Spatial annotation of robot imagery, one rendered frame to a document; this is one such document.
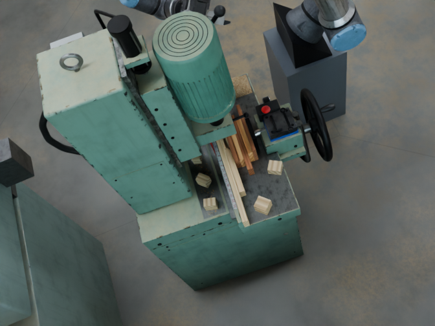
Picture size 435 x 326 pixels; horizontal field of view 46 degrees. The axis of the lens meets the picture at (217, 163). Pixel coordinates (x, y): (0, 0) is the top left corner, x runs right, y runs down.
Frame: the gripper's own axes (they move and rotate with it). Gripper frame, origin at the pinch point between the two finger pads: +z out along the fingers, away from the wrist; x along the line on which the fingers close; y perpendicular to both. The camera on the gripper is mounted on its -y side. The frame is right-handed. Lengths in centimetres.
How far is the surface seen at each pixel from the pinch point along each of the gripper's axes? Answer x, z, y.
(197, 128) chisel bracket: 4.2, -1.4, -35.3
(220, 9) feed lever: -5.3, 12.7, 2.7
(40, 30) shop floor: 9, -239, -22
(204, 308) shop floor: 55, -41, -131
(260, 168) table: 27, 8, -45
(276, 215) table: 27, 22, -57
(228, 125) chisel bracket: 11.9, 5.3, -31.9
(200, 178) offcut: 16, -10, -55
